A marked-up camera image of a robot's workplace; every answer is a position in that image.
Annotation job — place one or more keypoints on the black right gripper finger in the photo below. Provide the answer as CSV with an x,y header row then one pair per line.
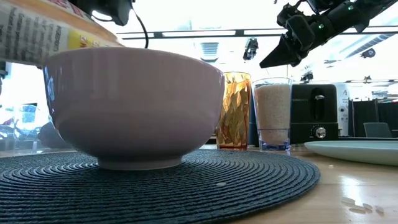
x,y
280,53
293,61

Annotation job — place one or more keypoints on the Panda Puffs cereal box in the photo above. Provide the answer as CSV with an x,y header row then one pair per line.
x,y
31,34

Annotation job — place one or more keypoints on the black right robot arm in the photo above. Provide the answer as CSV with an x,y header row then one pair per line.
x,y
357,12

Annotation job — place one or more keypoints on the chrome black toaster lever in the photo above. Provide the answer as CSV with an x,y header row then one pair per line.
x,y
319,97

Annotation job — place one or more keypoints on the clear glass of white rice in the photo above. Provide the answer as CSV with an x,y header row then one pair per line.
x,y
273,109

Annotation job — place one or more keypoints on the black toaster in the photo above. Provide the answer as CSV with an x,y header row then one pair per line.
x,y
301,118

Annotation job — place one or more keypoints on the white printed background box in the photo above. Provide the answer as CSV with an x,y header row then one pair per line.
x,y
343,105

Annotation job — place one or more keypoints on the black round ceiling fixture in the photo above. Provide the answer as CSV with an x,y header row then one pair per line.
x,y
368,53

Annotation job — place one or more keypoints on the chrome toaster dial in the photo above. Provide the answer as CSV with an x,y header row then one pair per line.
x,y
320,132

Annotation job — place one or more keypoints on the amber faceted plastic tumbler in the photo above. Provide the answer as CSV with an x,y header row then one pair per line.
x,y
234,115

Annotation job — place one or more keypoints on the dark background partition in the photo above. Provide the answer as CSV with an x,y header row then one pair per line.
x,y
360,118

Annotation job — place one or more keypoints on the white ceramic bowl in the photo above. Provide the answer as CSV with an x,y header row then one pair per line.
x,y
133,109

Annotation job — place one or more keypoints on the grey background chair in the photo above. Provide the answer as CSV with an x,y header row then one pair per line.
x,y
377,130

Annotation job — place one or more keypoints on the pale green plate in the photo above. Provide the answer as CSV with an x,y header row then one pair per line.
x,y
357,151

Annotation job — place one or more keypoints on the dark round woven placemat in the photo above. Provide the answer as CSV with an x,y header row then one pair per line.
x,y
186,193

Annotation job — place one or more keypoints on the black ceiling-mounted camera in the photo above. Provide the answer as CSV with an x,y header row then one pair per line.
x,y
250,48

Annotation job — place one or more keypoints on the black overhead frame beam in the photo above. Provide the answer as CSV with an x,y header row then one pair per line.
x,y
202,33

